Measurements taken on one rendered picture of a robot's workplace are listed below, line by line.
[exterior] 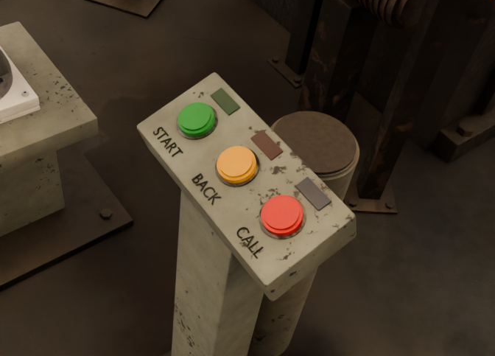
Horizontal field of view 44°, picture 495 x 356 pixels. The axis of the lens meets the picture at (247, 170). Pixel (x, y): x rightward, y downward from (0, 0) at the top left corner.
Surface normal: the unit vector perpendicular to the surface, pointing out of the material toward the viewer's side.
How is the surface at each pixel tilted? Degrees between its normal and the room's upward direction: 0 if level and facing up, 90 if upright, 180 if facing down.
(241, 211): 20
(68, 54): 0
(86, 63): 0
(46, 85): 0
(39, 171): 90
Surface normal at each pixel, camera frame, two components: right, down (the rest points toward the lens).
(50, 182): 0.60, 0.65
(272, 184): -0.16, -0.49
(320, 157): 0.11, -0.66
